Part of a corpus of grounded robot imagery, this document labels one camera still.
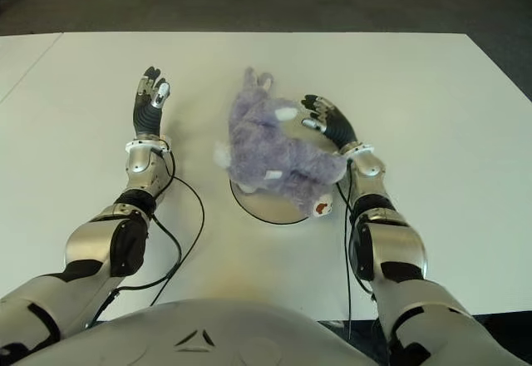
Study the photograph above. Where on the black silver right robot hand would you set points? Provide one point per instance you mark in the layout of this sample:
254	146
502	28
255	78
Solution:
338	127

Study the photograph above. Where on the silver robot torso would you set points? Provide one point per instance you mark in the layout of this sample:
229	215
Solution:
199	332

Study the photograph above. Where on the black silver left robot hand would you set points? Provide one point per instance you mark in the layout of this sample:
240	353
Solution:
147	112

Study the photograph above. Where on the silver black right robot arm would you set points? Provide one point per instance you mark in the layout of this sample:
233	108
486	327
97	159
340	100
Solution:
395	249

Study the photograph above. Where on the white plate with black rim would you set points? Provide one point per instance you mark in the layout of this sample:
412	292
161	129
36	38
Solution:
270	212

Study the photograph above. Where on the purple plush rabbit doll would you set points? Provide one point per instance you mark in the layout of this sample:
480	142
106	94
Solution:
274	149

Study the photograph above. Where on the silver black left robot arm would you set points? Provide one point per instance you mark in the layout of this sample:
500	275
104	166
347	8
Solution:
99	237

